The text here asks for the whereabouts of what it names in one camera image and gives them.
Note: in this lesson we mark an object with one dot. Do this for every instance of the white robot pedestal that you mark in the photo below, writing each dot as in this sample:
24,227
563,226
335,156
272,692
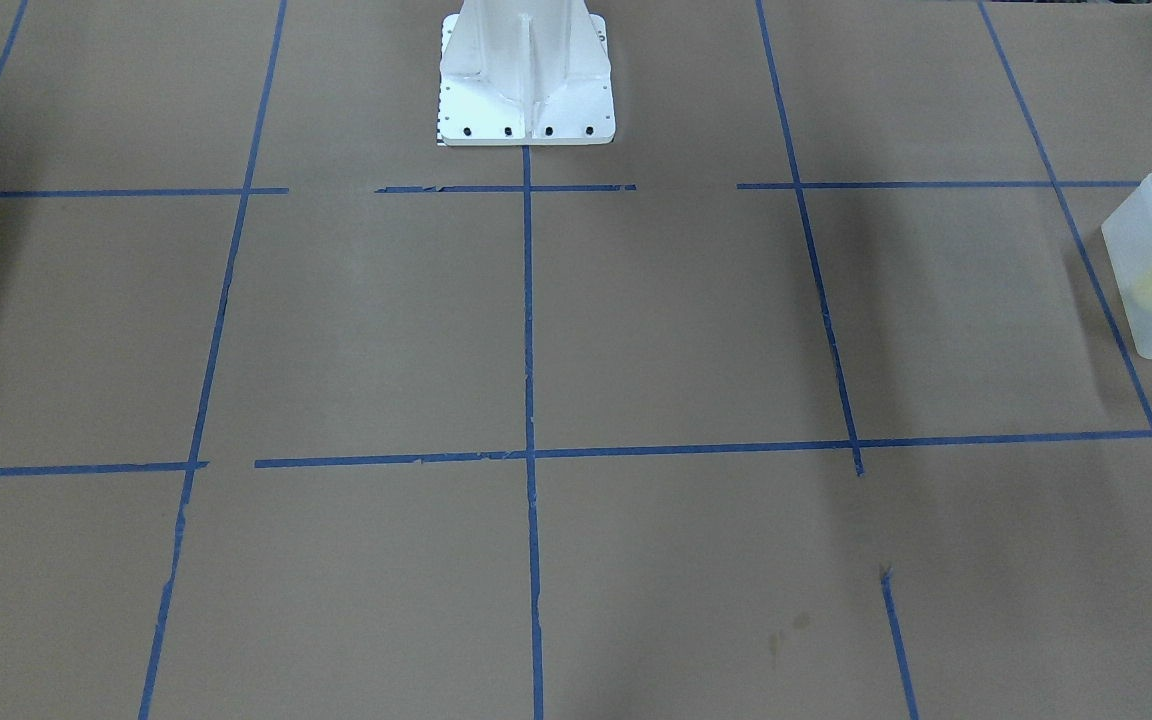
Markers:
525,73

